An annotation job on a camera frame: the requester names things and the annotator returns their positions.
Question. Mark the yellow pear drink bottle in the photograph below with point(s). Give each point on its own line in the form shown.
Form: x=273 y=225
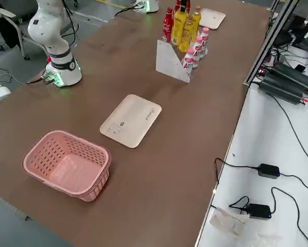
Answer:
x=196 y=23
x=188 y=36
x=179 y=28

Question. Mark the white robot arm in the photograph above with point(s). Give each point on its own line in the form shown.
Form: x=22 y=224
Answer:
x=51 y=33
x=151 y=6

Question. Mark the red Coca-Cola bottle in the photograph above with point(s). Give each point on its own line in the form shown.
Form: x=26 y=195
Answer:
x=178 y=5
x=167 y=24

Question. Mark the pale tray with rabbit print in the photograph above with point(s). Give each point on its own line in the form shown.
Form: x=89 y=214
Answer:
x=211 y=19
x=130 y=121

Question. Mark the white AD milk drink bottle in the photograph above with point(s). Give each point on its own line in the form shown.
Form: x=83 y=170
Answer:
x=198 y=50
x=188 y=63
x=204 y=39

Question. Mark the black monitor stand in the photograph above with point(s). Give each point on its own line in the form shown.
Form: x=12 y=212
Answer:
x=304 y=42

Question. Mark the black finned power supply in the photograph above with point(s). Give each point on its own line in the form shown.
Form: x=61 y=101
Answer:
x=295 y=74
x=282 y=90

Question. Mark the black phone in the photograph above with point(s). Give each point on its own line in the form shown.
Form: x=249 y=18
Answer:
x=300 y=68

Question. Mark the white desk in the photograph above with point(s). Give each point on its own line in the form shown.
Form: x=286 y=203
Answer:
x=259 y=141

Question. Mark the grey office chair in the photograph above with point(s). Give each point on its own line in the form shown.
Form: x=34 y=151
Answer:
x=12 y=28

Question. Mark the black power adapter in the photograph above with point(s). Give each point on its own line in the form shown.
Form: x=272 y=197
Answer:
x=258 y=211
x=269 y=170

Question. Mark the pink plastic basket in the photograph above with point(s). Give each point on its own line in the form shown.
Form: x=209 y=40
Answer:
x=66 y=169

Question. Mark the clear plastic bag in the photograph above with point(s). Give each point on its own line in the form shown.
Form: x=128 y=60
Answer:
x=228 y=221

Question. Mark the aluminium frame post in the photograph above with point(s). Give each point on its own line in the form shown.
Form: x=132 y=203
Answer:
x=264 y=43

